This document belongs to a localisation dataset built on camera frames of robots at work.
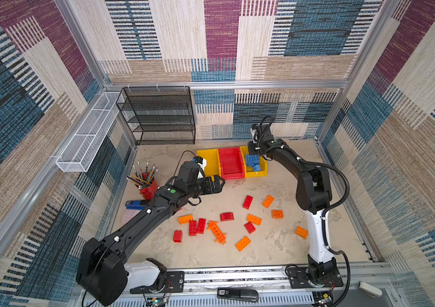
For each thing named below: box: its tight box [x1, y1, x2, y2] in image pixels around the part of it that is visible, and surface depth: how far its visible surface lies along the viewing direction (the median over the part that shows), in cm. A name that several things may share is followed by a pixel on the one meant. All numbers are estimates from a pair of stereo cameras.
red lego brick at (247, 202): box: [242, 195, 254, 210], surface depth 96 cm
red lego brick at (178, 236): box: [173, 230, 183, 244], surface depth 85 cm
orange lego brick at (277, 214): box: [271, 209, 284, 219], surface depth 92 cm
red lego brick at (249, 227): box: [243, 221, 256, 235], surface depth 87 cm
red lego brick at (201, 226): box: [197, 218, 206, 235], surface depth 89 cm
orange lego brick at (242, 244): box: [234, 236, 252, 252], surface depth 84 cm
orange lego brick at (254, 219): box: [246, 213, 263, 226], surface depth 91 cm
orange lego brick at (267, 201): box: [261, 194, 275, 209], surface depth 96 cm
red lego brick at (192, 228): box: [188, 220, 198, 237], surface depth 86 cm
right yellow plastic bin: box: [239, 145, 268, 178], surface depth 103 cm
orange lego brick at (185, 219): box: [177, 214, 194, 225], surface depth 89 cm
